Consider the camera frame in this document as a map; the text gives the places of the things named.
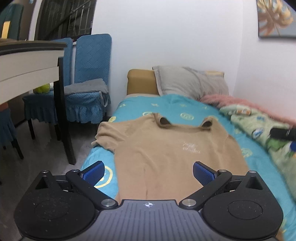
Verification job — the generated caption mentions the pink fuzzy blanket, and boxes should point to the pink fuzzy blanket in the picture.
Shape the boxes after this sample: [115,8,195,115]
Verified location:
[199,94,296,127]

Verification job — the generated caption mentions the green fruit on chair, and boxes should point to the green fruit on chair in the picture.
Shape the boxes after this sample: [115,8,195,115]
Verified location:
[33,83,51,94]

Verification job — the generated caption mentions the green cartoon fleece blanket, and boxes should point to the green cartoon fleece blanket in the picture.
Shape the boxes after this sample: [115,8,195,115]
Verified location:
[220,104,295,185]

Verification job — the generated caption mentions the blue covered chair far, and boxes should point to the blue covered chair far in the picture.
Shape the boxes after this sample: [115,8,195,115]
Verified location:
[23,38,73,140]

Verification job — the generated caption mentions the grey pillow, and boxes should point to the grey pillow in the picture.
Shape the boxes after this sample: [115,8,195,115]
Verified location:
[152,66,229,100]

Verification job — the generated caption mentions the tan t-shirt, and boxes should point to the tan t-shirt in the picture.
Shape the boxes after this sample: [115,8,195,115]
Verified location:
[92,113,248,201]

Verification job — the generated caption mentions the blue covered chair near bed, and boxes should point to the blue covered chair near bed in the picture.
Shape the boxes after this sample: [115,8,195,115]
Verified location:
[65,34,112,124]

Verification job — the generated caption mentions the blue patterned bed sheet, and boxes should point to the blue patterned bed sheet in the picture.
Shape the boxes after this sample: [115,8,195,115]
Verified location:
[81,93,296,241]

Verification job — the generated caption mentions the tan headboard cushion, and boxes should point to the tan headboard cushion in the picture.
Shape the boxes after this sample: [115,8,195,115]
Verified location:
[127,69,159,95]

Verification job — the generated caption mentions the grey cloth on chair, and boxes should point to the grey cloth on chair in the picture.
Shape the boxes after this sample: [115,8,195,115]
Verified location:
[64,78,108,95]

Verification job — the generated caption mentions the leaf wall picture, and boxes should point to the leaf wall picture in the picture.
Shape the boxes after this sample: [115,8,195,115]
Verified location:
[256,0,295,39]

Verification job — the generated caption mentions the dark window grille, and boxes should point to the dark window grille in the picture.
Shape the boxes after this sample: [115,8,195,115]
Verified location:
[35,0,97,41]

